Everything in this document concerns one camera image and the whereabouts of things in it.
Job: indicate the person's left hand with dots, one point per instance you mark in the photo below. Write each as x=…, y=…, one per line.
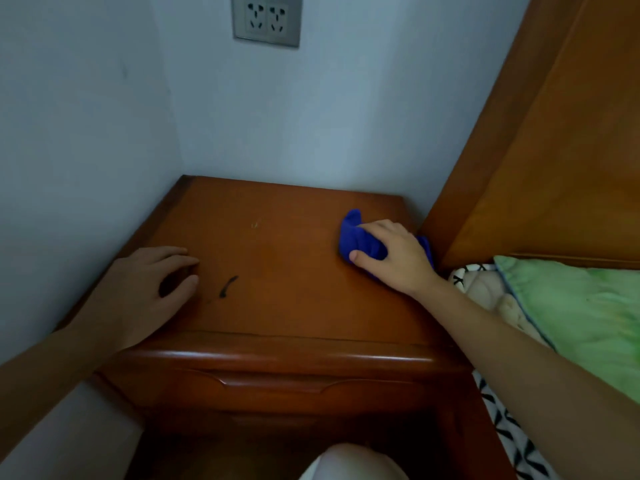
x=129, y=294

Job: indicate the person's right hand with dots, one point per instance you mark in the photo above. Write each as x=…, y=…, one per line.
x=400, y=259

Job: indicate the person's left middle finger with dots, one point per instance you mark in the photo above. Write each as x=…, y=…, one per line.
x=162, y=251

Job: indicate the person's right thumb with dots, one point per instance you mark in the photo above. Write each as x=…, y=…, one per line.
x=367, y=261

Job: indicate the person's left thumb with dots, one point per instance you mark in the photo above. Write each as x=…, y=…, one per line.
x=180, y=294

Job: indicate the blue cleaning cloth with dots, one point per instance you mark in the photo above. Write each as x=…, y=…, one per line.
x=361, y=239

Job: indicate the person's left forearm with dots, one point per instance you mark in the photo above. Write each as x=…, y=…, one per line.
x=47, y=379

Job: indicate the person's right forearm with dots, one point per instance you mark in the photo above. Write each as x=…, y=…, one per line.
x=540, y=384

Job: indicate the small black debris piece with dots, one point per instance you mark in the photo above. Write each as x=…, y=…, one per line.
x=228, y=286

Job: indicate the wooden bedside cabinet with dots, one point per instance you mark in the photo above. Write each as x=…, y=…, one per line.
x=290, y=314

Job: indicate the cream soft toy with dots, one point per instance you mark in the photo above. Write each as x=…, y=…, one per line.
x=492, y=294

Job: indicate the wooden cabinet drawer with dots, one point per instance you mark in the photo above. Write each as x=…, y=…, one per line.
x=280, y=389

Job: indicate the person's knee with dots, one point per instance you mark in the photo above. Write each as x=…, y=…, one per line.
x=352, y=463

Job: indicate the wooden bed headboard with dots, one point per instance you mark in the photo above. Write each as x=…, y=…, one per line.
x=550, y=144

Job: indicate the green pillow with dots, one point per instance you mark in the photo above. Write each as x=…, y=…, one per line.
x=585, y=314

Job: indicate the black and white patterned bedsheet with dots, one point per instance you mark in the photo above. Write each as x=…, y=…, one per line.
x=515, y=439

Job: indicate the grey wall power socket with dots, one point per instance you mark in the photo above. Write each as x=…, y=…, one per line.
x=267, y=18

